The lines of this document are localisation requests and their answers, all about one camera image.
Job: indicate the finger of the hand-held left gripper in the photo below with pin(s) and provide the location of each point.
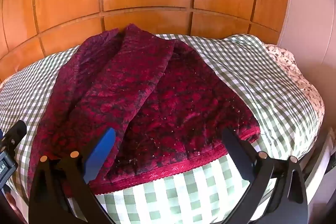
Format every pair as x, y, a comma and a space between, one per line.
15, 133

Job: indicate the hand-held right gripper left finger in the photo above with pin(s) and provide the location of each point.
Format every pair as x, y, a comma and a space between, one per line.
101, 153

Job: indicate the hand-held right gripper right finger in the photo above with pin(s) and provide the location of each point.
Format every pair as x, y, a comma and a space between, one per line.
237, 153

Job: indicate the dark red patterned garment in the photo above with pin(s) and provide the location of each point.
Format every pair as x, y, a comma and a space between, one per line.
147, 87

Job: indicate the green checked bed sheet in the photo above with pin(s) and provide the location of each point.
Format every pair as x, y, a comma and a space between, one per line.
262, 82

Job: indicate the floral patterned bedding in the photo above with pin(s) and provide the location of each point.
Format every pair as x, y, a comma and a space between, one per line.
296, 74

